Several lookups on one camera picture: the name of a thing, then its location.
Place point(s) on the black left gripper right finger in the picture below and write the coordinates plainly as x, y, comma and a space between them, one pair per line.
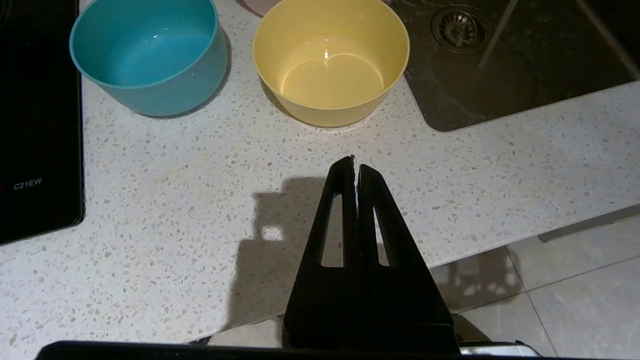
405, 310

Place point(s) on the stainless steel sink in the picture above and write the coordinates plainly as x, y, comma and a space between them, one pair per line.
540, 80

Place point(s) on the yellow plastic bowl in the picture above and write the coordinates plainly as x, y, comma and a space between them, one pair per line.
330, 80

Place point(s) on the black induction cooktop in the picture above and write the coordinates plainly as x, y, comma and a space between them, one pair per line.
35, 100

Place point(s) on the metal sink drain strainer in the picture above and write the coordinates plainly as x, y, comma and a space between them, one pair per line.
457, 29

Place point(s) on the blue plastic bowl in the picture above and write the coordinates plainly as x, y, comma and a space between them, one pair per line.
150, 55

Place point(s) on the pink plastic bowl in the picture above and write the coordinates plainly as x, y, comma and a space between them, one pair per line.
260, 6

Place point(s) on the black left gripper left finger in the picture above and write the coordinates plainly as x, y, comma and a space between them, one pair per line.
320, 310

